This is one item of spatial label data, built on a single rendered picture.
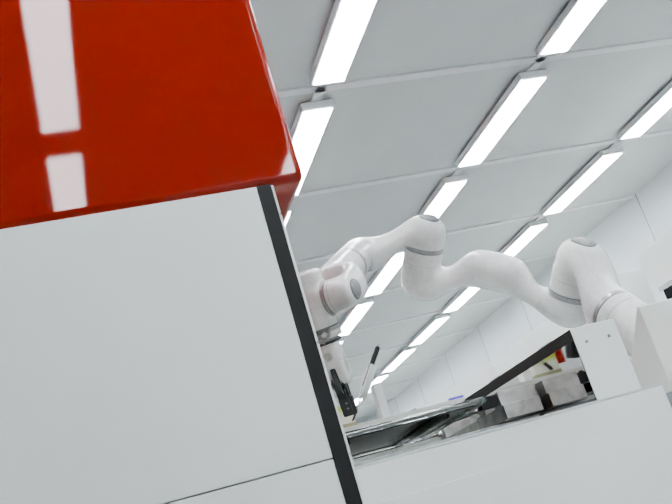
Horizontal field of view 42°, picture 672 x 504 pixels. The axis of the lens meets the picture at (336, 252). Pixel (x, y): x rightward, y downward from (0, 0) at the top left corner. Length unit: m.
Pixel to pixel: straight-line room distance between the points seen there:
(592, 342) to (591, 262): 0.60
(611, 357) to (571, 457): 0.24
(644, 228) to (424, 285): 5.48
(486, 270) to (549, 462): 0.87
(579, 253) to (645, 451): 0.78
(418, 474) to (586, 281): 0.94
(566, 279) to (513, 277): 0.13
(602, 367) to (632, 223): 6.16
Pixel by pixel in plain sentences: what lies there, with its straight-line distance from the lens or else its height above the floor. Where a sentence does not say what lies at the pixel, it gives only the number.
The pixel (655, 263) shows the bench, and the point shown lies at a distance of 6.15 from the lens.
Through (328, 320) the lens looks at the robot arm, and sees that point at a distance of 1.94.
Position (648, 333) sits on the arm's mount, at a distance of 1.96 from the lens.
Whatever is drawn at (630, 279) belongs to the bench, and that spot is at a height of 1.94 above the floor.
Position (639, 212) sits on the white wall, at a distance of 7.70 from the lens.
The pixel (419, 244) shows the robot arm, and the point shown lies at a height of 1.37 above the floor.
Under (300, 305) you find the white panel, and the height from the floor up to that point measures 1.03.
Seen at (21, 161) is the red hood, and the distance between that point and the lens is 1.30.
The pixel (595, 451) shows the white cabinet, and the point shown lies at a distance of 1.55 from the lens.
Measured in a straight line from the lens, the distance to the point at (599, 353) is 1.67.
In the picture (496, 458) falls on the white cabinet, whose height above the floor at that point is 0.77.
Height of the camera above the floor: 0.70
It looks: 18 degrees up
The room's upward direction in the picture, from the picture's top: 17 degrees counter-clockwise
